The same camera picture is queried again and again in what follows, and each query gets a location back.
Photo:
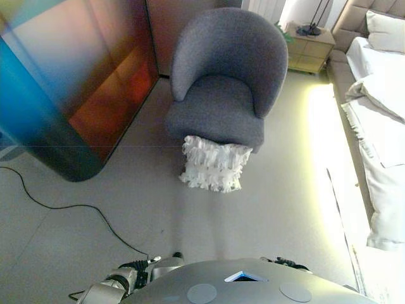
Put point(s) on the beige upholstered bed frame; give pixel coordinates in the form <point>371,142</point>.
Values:
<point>340,73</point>

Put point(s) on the white fringed cushion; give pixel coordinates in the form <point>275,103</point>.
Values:
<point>215,164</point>

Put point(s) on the green leafy plant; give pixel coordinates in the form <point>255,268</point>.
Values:
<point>286,36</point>

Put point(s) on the white radiator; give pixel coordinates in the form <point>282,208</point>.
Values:
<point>265,8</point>

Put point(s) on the beige tufted headboard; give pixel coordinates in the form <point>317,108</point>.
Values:
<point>351,19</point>

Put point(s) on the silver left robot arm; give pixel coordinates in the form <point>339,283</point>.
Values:
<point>107,285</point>

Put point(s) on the grey upholstered armchair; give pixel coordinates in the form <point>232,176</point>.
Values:
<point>221,47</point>

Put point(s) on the glossy reflective wardrobe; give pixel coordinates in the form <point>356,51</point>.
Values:
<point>79,79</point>

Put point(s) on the white duvet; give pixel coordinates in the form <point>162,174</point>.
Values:
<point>379,82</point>

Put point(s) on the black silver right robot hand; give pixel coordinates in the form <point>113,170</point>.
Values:
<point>284,262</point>

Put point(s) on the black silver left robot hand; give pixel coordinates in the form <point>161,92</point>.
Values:
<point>140,265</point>

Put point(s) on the beige wooden nightstand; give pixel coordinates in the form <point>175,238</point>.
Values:
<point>310,54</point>

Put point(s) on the black lamp base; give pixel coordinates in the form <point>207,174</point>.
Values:
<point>308,30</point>

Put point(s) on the silver robot torso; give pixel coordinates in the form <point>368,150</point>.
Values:
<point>240,291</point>

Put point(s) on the white bed pillow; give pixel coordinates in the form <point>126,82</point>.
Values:
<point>387,31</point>

